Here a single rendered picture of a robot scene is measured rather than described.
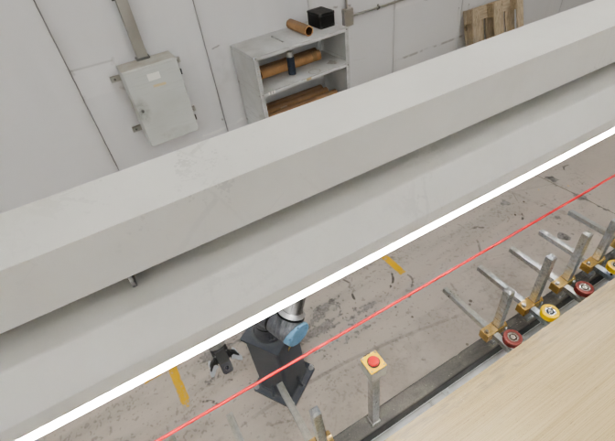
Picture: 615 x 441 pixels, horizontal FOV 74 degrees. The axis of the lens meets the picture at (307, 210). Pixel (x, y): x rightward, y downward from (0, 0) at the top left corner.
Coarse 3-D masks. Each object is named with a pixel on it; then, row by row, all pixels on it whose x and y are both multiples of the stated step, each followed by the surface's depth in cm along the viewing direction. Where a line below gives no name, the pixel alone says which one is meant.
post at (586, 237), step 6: (582, 234) 192; (588, 234) 190; (582, 240) 193; (588, 240) 192; (576, 246) 198; (582, 246) 194; (576, 252) 199; (582, 252) 196; (570, 258) 203; (576, 258) 200; (570, 264) 205; (576, 264) 202; (570, 270) 206; (564, 276) 211; (570, 276) 209; (558, 294) 219
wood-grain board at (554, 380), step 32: (608, 288) 198; (576, 320) 187; (608, 320) 186; (512, 352) 179; (544, 352) 178; (576, 352) 176; (608, 352) 175; (480, 384) 170; (512, 384) 169; (544, 384) 168; (576, 384) 166; (608, 384) 165; (448, 416) 162; (480, 416) 161; (512, 416) 160; (544, 416) 158; (576, 416) 157; (608, 416) 156
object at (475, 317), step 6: (444, 288) 217; (450, 294) 214; (456, 300) 211; (462, 300) 210; (462, 306) 208; (468, 306) 208; (468, 312) 206; (474, 312) 205; (474, 318) 203; (480, 318) 201; (480, 324) 200; (486, 324) 199; (498, 336) 194; (498, 342) 193; (504, 348) 190; (510, 348) 188
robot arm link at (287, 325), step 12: (300, 300) 205; (276, 312) 212; (288, 312) 207; (300, 312) 209; (276, 324) 210; (288, 324) 206; (300, 324) 207; (276, 336) 211; (288, 336) 205; (300, 336) 211
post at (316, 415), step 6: (312, 408) 148; (312, 414) 146; (318, 414) 146; (312, 420) 150; (318, 420) 149; (318, 426) 152; (318, 432) 155; (324, 432) 157; (318, 438) 158; (324, 438) 161
